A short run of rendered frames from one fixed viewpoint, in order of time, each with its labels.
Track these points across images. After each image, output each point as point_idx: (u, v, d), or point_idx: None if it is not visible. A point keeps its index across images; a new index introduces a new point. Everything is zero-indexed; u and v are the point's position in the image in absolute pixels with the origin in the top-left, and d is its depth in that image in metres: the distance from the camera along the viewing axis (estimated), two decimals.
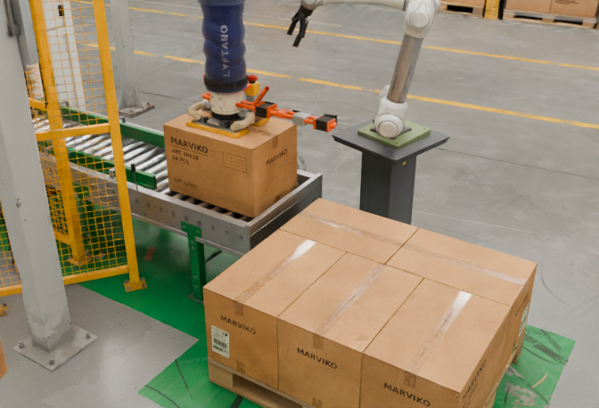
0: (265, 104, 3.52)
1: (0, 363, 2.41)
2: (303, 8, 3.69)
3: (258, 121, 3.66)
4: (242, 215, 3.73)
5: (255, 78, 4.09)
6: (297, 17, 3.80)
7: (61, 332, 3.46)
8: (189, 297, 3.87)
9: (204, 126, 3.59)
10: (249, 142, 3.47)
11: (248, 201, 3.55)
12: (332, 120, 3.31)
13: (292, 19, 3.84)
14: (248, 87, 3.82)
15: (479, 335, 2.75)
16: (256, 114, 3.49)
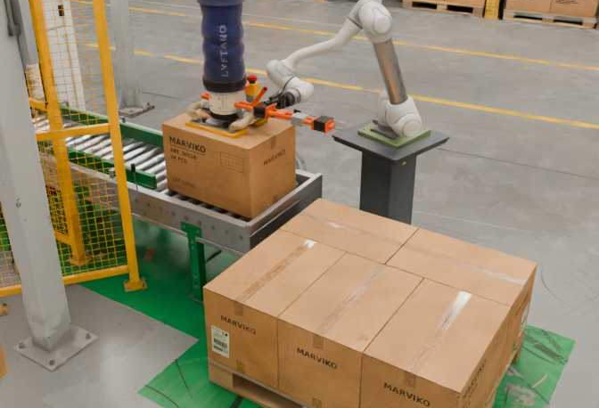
0: (263, 105, 3.51)
1: (0, 363, 2.41)
2: (283, 93, 3.65)
3: (257, 121, 3.66)
4: None
5: (255, 78, 4.09)
6: (275, 109, 3.59)
7: (61, 332, 3.46)
8: (189, 297, 3.87)
9: (202, 126, 3.59)
10: (246, 142, 3.46)
11: (245, 201, 3.54)
12: (331, 121, 3.31)
13: None
14: (247, 87, 3.82)
15: (479, 335, 2.75)
16: (254, 114, 3.49)
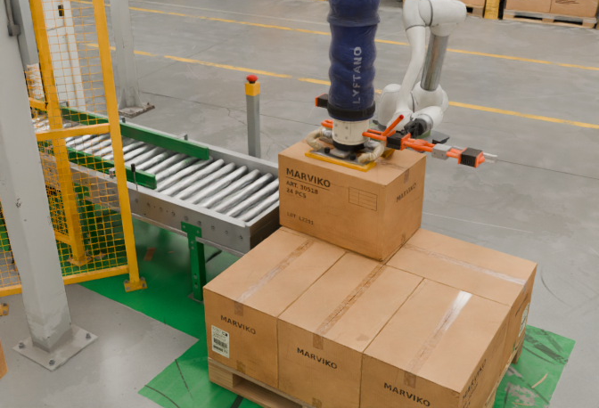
0: (397, 134, 3.15)
1: (0, 363, 2.41)
2: None
3: (384, 151, 3.30)
4: (242, 215, 3.73)
5: (255, 78, 4.09)
6: None
7: (61, 332, 3.46)
8: (189, 297, 3.87)
9: (326, 158, 3.24)
10: (380, 175, 3.10)
11: (375, 242, 3.18)
12: (480, 154, 2.94)
13: None
14: None
15: (479, 335, 2.75)
16: (387, 145, 3.13)
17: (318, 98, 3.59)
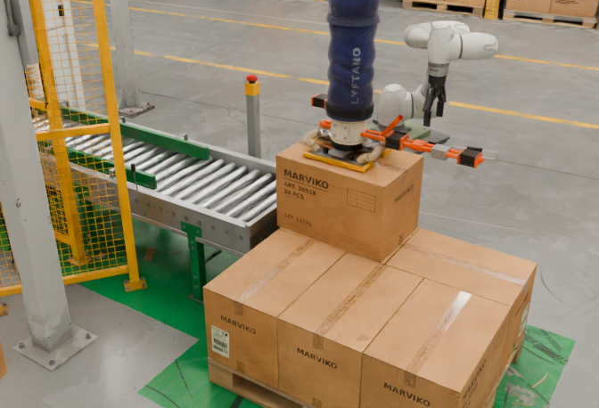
0: (395, 134, 3.17)
1: (0, 363, 2.41)
2: (446, 76, 2.93)
3: (382, 151, 3.31)
4: (242, 215, 3.73)
5: (255, 78, 4.09)
6: (432, 98, 2.93)
7: (61, 332, 3.46)
8: (189, 297, 3.87)
9: (324, 158, 3.24)
10: (378, 177, 3.12)
11: (373, 243, 3.20)
12: (480, 155, 2.96)
13: (429, 109, 2.91)
14: None
15: (479, 335, 2.75)
16: (386, 145, 3.14)
17: (315, 98, 3.59)
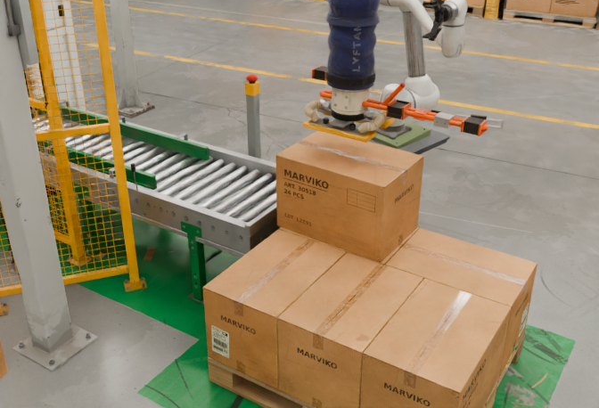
0: (397, 104, 3.09)
1: (0, 363, 2.41)
2: None
3: (384, 122, 3.24)
4: (242, 215, 3.73)
5: (255, 78, 4.09)
6: (434, 26, 3.20)
7: (61, 332, 3.46)
8: (189, 297, 3.87)
9: (325, 128, 3.17)
10: (378, 177, 3.12)
11: (373, 243, 3.20)
12: (484, 122, 2.89)
13: None
14: None
15: (479, 335, 2.75)
16: (388, 114, 3.07)
17: (315, 69, 3.52)
